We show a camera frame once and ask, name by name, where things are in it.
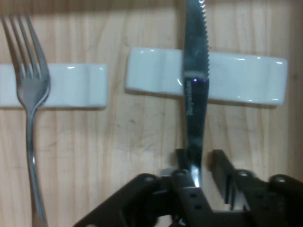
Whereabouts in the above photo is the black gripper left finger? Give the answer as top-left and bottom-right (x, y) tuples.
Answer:
(73, 148), (215, 227)

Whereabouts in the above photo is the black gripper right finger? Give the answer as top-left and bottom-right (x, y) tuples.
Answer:
(213, 149), (303, 227)

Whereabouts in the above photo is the serrated steel table knife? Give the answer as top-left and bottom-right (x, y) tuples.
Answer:
(181, 0), (211, 189)

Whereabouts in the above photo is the white ceramic cutlery rest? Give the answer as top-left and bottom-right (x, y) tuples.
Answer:
(125, 47), (289, 108)
(0, 62), (109, 111)

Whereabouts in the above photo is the steel fork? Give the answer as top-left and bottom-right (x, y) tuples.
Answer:
(0, 14), (52, 227)

